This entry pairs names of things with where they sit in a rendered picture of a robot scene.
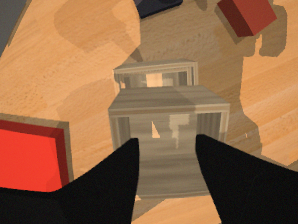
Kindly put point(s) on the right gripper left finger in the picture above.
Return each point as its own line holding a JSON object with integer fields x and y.
{"x": 103, "y": 195}

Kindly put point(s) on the red-brown block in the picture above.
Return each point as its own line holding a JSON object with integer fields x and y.
{"x": 247, "y": 17}

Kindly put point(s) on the dark grey block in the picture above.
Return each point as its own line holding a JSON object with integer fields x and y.
{"x": 147, "y": 8}

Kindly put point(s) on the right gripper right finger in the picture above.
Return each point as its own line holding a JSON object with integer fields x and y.
{"x": 246, "y": 189}

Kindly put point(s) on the red flat rectangular slab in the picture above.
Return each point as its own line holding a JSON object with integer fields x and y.
{"x": 32, "y": 157}

